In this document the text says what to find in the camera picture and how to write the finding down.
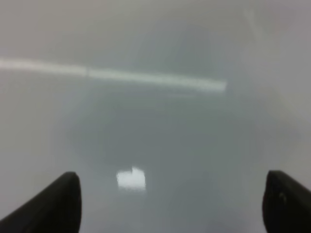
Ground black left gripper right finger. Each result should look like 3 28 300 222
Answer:
262 170 311 233

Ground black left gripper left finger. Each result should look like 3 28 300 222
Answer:
0 171 82 233

